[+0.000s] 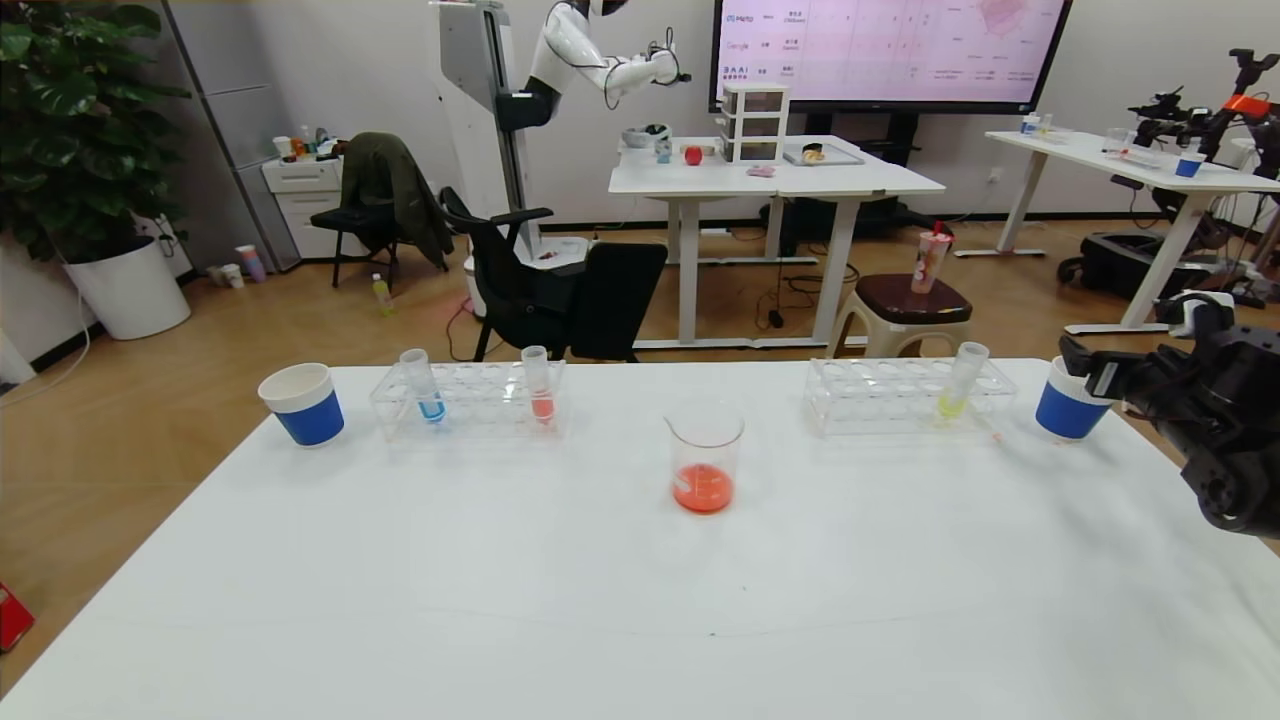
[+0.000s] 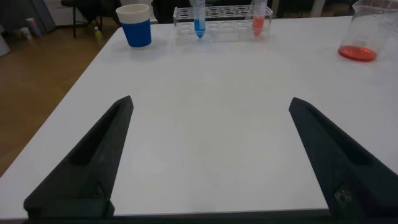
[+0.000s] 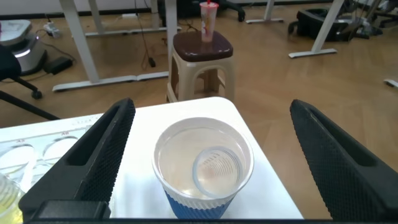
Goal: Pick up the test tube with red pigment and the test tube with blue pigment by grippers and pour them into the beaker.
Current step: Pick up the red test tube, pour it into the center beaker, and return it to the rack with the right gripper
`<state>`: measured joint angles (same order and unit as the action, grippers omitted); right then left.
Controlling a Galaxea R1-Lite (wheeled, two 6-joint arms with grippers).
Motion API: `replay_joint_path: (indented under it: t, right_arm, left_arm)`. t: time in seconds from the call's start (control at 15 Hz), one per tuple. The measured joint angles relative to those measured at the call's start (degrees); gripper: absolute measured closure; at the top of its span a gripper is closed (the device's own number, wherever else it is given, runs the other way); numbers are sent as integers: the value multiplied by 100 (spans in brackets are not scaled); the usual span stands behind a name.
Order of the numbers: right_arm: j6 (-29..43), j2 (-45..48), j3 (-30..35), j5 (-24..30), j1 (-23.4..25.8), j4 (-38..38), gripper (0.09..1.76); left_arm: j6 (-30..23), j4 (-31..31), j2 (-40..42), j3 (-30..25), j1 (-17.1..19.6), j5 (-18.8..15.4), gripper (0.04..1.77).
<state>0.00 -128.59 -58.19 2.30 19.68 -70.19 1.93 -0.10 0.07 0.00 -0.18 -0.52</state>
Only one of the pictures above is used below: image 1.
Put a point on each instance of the purple stacked cups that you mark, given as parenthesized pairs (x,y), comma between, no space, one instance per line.
(251,264)

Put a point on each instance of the black mobile robot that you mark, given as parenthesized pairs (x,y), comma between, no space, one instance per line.
(1130,270)

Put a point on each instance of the olive green jacket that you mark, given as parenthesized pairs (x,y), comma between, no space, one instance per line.
(395,188)

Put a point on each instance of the small clear drawer organizer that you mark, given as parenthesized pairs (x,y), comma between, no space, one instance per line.
(753,125)

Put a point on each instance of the drink cup with red straw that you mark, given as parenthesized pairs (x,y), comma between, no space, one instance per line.
(926,266)

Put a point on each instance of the white drawer cabinet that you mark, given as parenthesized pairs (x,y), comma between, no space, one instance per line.
(300,192)

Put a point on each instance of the white double desk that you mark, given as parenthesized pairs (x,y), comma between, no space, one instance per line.
(770,183)

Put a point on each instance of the tall grey metal locker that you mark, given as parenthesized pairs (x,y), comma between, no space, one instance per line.
(235,120)

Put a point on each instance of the small blue cup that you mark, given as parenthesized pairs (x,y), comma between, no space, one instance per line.
(1188,166)

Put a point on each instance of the clear glass beaker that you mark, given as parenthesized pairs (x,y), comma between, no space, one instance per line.
(705,495)

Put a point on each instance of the pink pigment test tube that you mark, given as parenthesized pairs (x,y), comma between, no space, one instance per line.
(542,405)

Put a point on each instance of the black four-legged chair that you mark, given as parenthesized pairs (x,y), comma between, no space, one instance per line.
(345,220)

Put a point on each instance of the black office chair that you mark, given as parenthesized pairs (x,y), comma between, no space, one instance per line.
(530,295)

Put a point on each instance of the white humanoid robot on stand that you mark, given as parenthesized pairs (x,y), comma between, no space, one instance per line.
(470,60)

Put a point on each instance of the clear plastic test tube rack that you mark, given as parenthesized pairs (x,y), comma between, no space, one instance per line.
(895,400)
(485,400)

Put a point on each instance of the red flat object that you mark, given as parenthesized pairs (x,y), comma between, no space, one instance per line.
(12,620)

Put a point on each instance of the brown topped plastic stool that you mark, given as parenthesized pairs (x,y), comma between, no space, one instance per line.
(905,300)

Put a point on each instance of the grey tray with food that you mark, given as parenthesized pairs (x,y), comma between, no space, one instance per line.
(822,157)

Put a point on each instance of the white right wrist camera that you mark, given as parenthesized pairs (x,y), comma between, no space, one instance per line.
(1195,312)

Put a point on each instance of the small white cup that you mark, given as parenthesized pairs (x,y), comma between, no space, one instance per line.
(233,278)

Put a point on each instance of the green drink bottle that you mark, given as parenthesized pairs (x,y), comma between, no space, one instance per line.
(381,296)

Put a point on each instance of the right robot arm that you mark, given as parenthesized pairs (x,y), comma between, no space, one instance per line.
(1240,450)

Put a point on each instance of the large wall display screen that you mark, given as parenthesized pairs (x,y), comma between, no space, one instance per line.
(890,50)

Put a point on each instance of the white single desk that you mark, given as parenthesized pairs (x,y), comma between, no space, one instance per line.
(1100,160)

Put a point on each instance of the large green leafy plant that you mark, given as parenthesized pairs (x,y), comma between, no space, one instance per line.
(70,130)

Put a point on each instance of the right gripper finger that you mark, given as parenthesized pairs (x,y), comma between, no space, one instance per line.
(1073,355)
(1103,382)

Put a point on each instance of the yellow pigment test tube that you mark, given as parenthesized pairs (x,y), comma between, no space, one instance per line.
(952,403)

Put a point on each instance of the grey bowl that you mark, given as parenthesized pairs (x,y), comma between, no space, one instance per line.
(640,138)

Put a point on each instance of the white plant pot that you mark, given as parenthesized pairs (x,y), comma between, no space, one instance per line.
(128,295)

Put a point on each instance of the blue and white paper cup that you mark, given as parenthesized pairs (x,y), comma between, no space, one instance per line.
(310,418)
(1066,412)

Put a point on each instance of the blue pigment test tube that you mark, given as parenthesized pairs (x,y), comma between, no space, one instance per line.
(430,400)

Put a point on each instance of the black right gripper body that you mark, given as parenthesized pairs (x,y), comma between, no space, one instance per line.
(1102,379)

